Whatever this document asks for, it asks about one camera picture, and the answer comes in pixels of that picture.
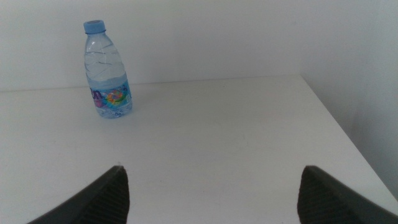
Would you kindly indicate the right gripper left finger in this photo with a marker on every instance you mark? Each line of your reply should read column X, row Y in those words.
column 102, row 202

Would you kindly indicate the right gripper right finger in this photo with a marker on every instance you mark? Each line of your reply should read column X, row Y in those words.
column 323, row 202

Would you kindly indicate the clear water bottle blue cap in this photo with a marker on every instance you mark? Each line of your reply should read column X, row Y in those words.
column 105, row 71

